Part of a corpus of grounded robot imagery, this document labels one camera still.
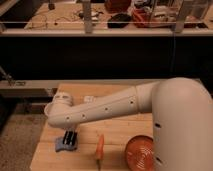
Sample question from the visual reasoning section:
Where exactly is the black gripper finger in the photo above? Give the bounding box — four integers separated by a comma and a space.
69, 131, 78, 146
63, 131, 73, 145

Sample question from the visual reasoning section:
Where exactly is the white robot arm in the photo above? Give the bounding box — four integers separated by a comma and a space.
44, 77, 213, 171

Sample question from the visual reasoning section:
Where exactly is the orange carrot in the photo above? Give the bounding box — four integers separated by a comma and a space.
95, 135, 104, 160

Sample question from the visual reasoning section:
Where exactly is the orange ridged plate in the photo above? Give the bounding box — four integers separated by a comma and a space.
125, 135, 154, 171

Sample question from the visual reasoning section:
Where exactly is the black bowl on shelf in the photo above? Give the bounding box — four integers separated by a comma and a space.
107, 13, 131, 28

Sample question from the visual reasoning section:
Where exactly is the metal shelf post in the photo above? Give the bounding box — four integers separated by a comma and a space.
82, 0, 93, 34

